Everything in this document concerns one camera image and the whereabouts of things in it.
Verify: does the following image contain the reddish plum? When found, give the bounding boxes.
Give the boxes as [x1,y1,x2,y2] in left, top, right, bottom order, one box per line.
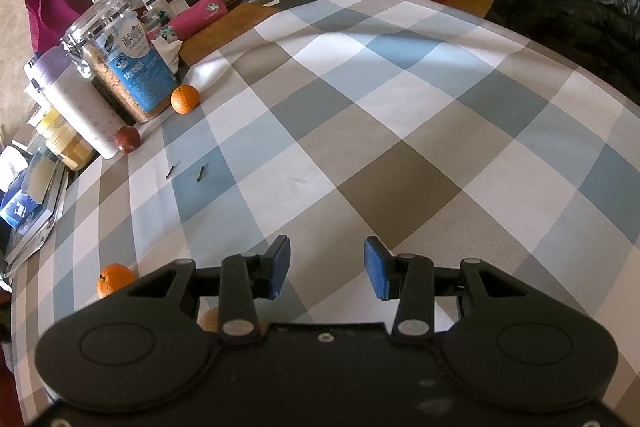
[198,307,219,333]

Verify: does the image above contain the small dark screw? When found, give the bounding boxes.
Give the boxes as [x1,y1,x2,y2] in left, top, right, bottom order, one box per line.
[165,162,179,180]
[196,165,206,182]

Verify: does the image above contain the middle orange mandarin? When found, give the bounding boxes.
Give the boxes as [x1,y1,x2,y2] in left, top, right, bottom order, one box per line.
[96,263,137,298]

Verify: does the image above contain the checkered tablecloth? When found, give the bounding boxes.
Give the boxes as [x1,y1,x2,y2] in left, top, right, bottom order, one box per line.
[12,0,639,425]

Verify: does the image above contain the far dark plum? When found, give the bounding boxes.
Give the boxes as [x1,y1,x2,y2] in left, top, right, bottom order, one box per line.
[115,126,141,154]

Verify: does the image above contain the far small mandarin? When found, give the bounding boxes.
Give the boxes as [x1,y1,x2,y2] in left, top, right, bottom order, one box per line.
[170,84,201,115]

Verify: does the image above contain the stack of books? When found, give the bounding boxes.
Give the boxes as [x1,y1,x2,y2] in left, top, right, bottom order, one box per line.
[6,161,70,277]

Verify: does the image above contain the yellow lid glass jar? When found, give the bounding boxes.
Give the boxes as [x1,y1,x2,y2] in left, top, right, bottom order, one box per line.
[36,108,94,171]

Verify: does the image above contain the blue Tempo tissue box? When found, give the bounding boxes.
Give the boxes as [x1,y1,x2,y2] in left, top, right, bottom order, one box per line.
[1,170,51,229]

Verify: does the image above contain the wooden cutting board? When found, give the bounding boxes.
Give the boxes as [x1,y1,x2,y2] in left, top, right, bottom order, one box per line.
[179,3,278,66]

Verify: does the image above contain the clear cereal jar blue label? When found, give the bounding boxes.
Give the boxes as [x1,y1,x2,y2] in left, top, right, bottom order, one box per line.
[61,0,178,124]

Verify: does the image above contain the pink pencil case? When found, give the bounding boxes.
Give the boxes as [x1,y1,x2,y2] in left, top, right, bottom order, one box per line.
[160,0,228,42]

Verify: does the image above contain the white lilac thermos bottle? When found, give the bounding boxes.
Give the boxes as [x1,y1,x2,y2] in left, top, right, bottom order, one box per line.
[24,46,125,159]

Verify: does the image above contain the magenta paper bag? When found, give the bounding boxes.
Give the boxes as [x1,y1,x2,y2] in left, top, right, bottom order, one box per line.
[24,0,92,54]

